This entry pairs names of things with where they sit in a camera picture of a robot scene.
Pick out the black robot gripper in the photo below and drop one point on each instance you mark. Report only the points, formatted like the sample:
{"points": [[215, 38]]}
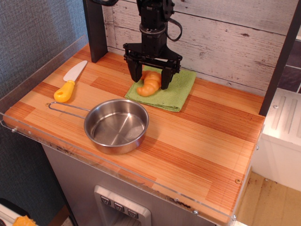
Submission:
{"points": [[152, 51]]}

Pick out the orange toy croissant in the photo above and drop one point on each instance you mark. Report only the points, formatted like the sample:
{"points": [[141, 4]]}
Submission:
{"points": [[151, 83]]}

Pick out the stainless steel pot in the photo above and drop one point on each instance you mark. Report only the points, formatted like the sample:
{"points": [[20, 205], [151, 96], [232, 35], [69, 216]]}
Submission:
{"points": [[115, 126]]}

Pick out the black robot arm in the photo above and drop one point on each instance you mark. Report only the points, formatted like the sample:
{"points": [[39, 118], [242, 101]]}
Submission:
{"points": [[156, 13]]}

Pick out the green folded cloth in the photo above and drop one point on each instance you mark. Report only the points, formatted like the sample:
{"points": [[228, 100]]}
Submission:
{"points": [[171, 99]]}

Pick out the grey toy kitchen cabinet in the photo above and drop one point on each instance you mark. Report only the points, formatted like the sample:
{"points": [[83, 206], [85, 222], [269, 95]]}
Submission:
{"points": [[78, 180]]}

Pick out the silver dispenser button panel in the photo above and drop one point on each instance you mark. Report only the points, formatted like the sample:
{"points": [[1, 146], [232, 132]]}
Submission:
{"points": [[116, 210]]}

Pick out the white cabinet at right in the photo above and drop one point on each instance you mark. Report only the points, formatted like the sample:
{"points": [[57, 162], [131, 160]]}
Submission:
{"points": [[278, 153]]}

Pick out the orange object bottom left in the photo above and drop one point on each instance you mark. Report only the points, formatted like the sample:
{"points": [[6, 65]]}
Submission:
{"points": [[24, 221]]}

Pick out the dark left vertical post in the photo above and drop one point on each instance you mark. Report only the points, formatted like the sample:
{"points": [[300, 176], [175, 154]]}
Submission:
{"points": [[95, 29]]}

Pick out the dark vertical post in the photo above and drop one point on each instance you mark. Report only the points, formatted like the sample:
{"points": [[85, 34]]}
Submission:
{"points": [[95, 29], [281, 62]]}

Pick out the toy knife yellow handle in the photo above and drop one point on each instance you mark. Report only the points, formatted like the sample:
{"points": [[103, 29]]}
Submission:
{"points": [[65, 92]]}

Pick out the dark right vertical post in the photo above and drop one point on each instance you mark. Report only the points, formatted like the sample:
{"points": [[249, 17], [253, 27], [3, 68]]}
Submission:
{"points": [[281, 62]]}

